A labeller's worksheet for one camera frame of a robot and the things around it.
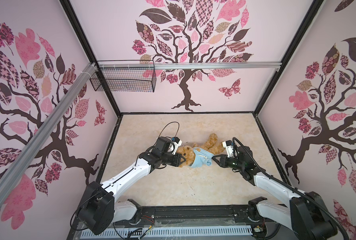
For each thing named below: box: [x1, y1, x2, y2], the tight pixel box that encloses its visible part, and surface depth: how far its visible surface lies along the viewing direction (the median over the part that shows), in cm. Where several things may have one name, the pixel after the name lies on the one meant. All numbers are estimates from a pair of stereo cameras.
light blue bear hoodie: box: [190, 147, 215, 168], surface depth 80 cm
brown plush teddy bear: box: [177, 133, 226, 168], surface depth 81 cm
